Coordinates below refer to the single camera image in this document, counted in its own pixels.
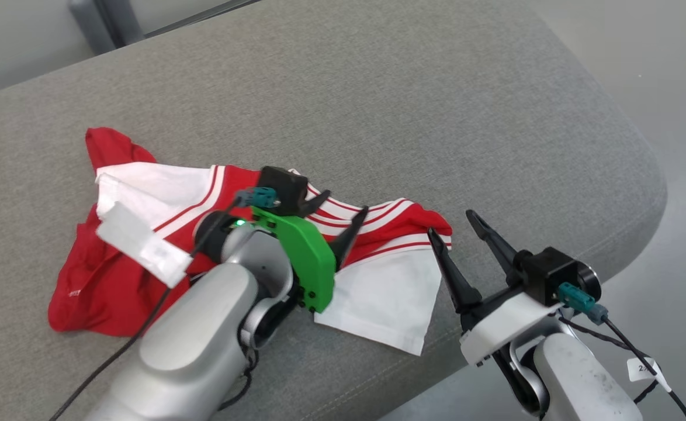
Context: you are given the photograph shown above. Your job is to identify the black right camera cable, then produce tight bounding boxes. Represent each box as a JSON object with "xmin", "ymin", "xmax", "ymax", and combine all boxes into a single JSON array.
[{"xmin": 603, "ymin": 316, "xmax": 686, "ymax": 421}]

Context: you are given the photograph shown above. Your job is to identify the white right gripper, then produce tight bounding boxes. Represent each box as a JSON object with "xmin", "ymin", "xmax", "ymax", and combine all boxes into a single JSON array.
[{"xmin": 427, "ymin": 210, "xmax": 561, "ymax": 367}]

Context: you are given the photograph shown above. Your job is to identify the grey fabric sofa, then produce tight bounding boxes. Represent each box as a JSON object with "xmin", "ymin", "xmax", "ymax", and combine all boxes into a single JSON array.
[{"xmin": 0, "ymin": 0, "xmax": 668, "ymax": 421}]

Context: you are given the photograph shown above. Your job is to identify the teal right camera connector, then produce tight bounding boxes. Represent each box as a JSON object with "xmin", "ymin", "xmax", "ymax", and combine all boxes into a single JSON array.
[{"xmin": 557, "ymin": 282, "xmax": 608, "ymax": 325}]

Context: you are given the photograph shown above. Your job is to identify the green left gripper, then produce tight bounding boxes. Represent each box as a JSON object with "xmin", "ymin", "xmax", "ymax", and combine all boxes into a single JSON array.
[{"xmin": 251, "ymin": 189, "xmax": 370, "ymax": 313}]

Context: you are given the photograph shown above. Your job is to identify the grey metal partition post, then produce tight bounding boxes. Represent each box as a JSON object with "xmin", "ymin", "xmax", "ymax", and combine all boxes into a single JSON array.
[{"xmin": 68, "ymin": 0, "xmax": 145, "ymax": 54}]

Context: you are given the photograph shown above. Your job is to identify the white cable label tag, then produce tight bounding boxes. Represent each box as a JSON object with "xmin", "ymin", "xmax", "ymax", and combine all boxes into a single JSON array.
[{"xmin": 626, "ymin": 357, "xmax": 673, "ymax": 394}]

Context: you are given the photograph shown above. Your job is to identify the black left camera cable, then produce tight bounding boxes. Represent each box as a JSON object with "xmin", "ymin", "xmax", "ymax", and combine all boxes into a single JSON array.
[{"xmin": 48, "ymin": 196, "xmax": 244, "ymax": 421}]

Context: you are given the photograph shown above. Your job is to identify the teal left camera connector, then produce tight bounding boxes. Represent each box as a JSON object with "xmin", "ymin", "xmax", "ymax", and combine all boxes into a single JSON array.
[{"xmin": 236, "ymin": 187, "xmax": 279, "ymax": 209}]

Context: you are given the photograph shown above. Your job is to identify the teal camera connector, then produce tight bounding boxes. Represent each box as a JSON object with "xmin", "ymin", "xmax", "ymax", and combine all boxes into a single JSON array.
[
  {"xmin": 236, "ymin": 187, "xmax": 279, "ymax": 209},
  {"xmin": 557, "ymin": 282, "xmax": 608, "ymax": 325}
]

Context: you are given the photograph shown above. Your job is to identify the black camera cable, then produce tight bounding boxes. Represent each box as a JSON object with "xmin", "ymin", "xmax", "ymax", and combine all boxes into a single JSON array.
[
  {"xmin": 48, "ymin": 196, "xmax": 244, "ymax": 421},
  {"xmin": 603, "ymin": 316, "xmax": 686, "ymax": 421}
]

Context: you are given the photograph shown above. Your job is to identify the red basketball jersey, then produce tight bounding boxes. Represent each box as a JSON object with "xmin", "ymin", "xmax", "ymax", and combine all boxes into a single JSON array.
[{"xmin": 86, "ymin": 127, "xmax": 453, "ymax": 356}]

